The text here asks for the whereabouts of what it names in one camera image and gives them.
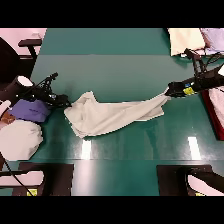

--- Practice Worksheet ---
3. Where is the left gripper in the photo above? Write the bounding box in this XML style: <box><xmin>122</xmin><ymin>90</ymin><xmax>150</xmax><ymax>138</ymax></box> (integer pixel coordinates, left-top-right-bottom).
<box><xmin>46</xmin><ymin>93</ymin><xmax>72</xmax><ymax>109</ymax></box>

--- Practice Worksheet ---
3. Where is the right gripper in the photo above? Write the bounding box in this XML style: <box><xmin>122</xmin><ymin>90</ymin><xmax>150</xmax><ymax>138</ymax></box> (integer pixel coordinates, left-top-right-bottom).
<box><xmin>166</xmin><ymin>75</ymin><xmax>205</xmax><ymax>99</ymax></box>

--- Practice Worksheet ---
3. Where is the pale white shirt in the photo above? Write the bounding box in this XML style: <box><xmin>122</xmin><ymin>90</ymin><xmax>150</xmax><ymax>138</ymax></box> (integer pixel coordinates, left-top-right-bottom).
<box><xmin>63</xmin><ymin>90</ymin><xmax>172</xmax><ymax>140</ymax></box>

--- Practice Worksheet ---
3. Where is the purple garment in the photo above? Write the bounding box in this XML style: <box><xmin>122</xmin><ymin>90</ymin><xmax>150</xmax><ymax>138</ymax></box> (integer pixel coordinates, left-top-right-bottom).
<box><xmin>9</xmin><ymin>98</ymin><xmax>52</xmax><ymax>124</ymax></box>

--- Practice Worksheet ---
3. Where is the white garment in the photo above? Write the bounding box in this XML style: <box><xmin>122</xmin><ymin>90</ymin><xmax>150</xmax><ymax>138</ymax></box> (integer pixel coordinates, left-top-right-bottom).
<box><xmin>0</xmin><ymin>119</ymin><xmax>45</xmax><ymax>162</ymax></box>
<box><xmin>208</xmin><ymin>86</ymin><xmax>224</xmax><ymax>128</ymax></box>

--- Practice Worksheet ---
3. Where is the red garment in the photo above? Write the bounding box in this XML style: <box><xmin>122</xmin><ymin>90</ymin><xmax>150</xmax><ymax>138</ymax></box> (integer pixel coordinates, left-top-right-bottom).
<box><xmin>199</xmin><ymin>89</ymin><xmax>224</xmax><ymax>141</ymax></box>

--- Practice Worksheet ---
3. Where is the cream garment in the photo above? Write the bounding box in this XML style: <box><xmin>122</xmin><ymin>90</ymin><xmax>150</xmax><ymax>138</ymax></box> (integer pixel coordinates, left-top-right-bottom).
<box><xmin>167</xmin><ymin>28</ymin><xmax>207</xmax><ymax>57</ymax></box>

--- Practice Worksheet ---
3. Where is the brown garment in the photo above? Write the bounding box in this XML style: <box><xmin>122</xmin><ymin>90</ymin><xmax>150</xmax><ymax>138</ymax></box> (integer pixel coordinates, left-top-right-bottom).
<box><xmin>0</xmin><ymin>111</ymin><xmax>17</xmax><ymax>127</ymax></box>

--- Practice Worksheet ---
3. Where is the lavender garment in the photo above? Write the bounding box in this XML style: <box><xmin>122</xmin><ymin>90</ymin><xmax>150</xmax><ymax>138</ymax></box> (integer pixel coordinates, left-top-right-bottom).
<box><xmin>199</xmin><ymin>28</ymin><xmax>224</xmax><ymax>55</ymax></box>

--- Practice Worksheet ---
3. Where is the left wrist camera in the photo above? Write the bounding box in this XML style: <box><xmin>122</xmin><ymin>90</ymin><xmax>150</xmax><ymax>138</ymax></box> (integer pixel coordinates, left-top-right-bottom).
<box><xmin>40</xmin><ymin>72</ymin><xmax>60</xmax><ymax>89</ymax></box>

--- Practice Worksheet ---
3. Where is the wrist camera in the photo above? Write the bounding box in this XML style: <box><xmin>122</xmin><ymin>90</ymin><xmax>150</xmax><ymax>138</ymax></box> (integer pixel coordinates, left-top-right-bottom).
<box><xmin>40</xmin><ymin>72</ymin><xmax>60</xmax><ymax>89</ymax></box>
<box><xmin>183</xmin><ymin>47</ymin><xmax>205</xmax><ymax>81</ymax></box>

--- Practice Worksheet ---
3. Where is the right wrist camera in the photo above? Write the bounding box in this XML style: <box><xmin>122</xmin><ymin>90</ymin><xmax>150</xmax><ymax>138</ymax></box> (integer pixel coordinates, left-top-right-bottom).
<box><xmin>183</xmin><ymin>47</ymin><xmax>205</xmax><ymax>81</ymax></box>

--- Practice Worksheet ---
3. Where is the black cable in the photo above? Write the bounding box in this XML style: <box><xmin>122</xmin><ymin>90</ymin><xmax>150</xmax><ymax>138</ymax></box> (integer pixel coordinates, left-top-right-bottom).
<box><xmin>0</xmin><ymin>151</ymin><xmax>27</xmax><ymax>197</ymax></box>
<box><xmin>202</xmin><ymin>52</ymin><xmax>224</xmax><ymax>68</ymax></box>

